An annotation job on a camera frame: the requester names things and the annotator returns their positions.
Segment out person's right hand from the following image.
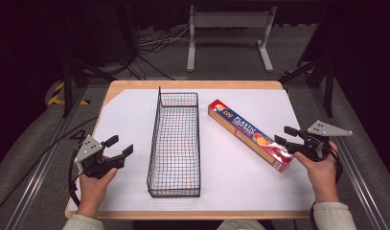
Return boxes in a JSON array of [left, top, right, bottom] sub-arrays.
[[293, 140, 340, 204]]

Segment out long black floor cable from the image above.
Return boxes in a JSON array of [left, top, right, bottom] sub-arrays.
[[0, 116, 100, 221]]

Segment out black tripod stand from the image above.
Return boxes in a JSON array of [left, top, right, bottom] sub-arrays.
[[279, 47, 336, 118], [57, 6, 118, 119]]

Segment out plastic wrap box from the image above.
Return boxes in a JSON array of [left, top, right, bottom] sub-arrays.
[[207, 99, 295, 173]]

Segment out grey metal stand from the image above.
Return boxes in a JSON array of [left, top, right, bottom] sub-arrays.
[[186, 4, 278, 73]]

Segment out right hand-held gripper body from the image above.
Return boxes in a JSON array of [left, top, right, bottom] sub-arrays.
[[285, 120, 354, 162]]

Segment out black wire basket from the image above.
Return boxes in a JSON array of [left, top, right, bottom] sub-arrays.
[[147, 86, 201, 198]]

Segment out aluminium rail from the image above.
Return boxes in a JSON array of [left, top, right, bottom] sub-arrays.
[[4, 86, 88, 230], [310, 87, 390, 230]]

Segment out bundle of floor cables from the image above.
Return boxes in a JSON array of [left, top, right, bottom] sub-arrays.
[[131, 27, 191, 81]]

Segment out person's light clothing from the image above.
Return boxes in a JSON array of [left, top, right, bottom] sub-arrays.
[[216, 219, 258, 230]]

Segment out yellow black hazard tape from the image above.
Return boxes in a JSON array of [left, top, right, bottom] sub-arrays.
[[47, 80, 91, 106]]

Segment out person's left hand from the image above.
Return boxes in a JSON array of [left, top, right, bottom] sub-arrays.
[[77, 155, 119, 219]]

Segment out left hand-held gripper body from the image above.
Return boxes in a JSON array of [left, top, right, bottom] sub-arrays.
[[73, 135, 126, 180]]

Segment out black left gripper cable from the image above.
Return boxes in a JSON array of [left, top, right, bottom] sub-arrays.
[[67, 149, 82, 207]]

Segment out white table board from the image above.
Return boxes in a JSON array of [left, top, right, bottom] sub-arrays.
[[68, 88, 315, 213]]

